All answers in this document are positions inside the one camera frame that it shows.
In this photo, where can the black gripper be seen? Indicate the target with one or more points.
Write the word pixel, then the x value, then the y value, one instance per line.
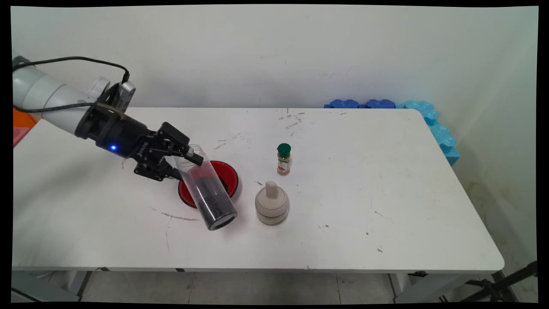
pixel 124 135

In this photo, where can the clear plastic jar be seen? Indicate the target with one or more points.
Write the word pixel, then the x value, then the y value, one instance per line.
pixel 210 193

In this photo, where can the black seeds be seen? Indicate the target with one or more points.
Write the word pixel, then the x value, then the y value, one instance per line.
pixel 212 201

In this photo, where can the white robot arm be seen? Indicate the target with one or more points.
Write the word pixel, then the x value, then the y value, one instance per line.
pixel 43 92

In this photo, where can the red bowl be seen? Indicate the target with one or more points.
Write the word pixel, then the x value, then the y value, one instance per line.
pixel 229 176

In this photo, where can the beige ceramic grinder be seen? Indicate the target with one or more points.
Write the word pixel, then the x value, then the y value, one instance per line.
pixel 271 206

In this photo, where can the green-capped spice bottle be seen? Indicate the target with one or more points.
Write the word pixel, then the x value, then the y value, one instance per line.
pixel 283 161

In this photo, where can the orange foam block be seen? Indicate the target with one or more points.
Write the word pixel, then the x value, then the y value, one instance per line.
pixel 21 119

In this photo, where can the pink foam block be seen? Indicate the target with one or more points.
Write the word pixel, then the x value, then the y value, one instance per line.
pixel 18 136

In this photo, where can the white table leg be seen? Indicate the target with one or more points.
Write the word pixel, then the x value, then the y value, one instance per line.
pixel 77 281

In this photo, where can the light blue foam block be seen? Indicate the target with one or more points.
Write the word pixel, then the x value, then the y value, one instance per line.
pixel 422 110

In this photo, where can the black tripod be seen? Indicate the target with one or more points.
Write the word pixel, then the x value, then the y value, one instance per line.
pixel 497 285

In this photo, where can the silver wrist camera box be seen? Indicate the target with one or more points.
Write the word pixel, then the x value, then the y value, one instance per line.
pixel 125 95

